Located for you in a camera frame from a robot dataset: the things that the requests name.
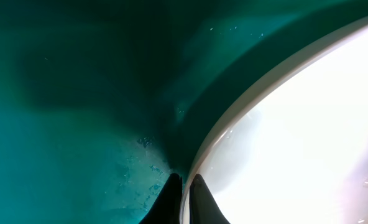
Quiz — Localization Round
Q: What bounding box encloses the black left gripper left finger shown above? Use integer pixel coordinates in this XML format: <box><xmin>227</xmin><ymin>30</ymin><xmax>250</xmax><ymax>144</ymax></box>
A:
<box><xmin>140</xmin><ymin>173</ymin><xmax>183</xmax><ymax>224</ymax></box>

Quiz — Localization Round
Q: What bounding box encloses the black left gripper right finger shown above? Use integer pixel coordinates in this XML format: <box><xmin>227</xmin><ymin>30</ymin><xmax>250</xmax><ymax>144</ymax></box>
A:
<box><xmin>189</xmin><ymin>174</ymin><xmax>229</xmax><ymax>224</ymax></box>

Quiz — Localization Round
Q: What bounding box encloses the white plate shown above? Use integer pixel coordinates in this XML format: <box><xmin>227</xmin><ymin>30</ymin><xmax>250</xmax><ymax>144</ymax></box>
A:
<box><xmin>180</xmin><ymin>16</ymin><xmax>368</xmax><ymax>223</ymax></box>

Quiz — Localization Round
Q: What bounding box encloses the teal plastic tray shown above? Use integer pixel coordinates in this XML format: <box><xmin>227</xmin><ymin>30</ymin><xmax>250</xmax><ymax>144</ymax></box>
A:
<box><xmin>0</xmin><ymin>0</ymin><xmax>368</xmax><ymax>223</ymax></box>

